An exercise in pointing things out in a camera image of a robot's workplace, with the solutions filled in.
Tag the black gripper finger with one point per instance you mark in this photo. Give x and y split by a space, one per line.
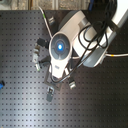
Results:
50 93
45 61

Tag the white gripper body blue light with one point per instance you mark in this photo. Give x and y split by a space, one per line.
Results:
60 50

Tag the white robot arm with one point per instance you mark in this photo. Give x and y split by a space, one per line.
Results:
78 42

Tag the grey cable clip lower left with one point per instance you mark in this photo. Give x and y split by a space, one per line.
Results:
36 62

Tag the grey cable clip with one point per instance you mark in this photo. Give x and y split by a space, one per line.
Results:
51 20
38 45
36 62
72 83

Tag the grey cable clip upper left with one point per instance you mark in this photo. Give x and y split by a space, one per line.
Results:
38 45

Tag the grey cable clip bottom right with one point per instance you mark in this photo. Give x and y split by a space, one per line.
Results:
72 83

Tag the grey cable clip top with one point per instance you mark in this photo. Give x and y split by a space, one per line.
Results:
51 20

